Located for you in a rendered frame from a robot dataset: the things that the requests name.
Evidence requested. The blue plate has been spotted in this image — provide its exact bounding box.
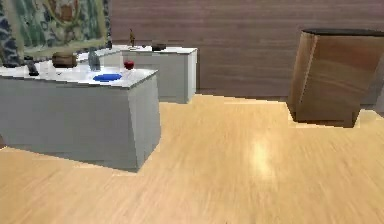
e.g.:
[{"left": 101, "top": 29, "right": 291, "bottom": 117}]
[{"left": 92, "top": 73, "right": 123, "bottom": 83}]

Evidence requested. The brown small statuette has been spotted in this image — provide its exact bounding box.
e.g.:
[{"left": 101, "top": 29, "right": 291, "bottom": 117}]
[{"left": 128, "top": 28, "right": 137, "bottom": 48}]

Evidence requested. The grey bottle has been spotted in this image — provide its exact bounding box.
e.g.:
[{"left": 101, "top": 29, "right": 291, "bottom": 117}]
[{"left": 87, "top": 48, "right": 102, "bottom": 72}]

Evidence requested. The grey kitchen island counter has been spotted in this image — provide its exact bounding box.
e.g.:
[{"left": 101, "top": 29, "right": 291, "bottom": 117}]
[{"left": 0, "top": 59, "right": 162, "bottom": 173}]

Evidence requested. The brown bowl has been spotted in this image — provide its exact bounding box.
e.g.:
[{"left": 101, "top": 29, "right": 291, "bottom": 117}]
[{"left": 51, "top": 52, "right": 78, "bottom": 69}]

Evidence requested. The brown wooden cabinet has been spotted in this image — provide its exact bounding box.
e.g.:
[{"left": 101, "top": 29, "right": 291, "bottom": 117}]
[{"left": 287, "top": 28, "right": 384, "bottom": 128}]

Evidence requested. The grey wall counter cabinet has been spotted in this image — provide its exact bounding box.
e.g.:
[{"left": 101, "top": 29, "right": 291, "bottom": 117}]
[{"left": 77, "top": 45, "right": 198, "bottom": 105}]

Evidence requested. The green patterned wall picture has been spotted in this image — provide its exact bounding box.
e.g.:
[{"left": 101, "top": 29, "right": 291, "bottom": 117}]
[{"left": 0, "top": 0, "right": 113, "bottom": 68}]

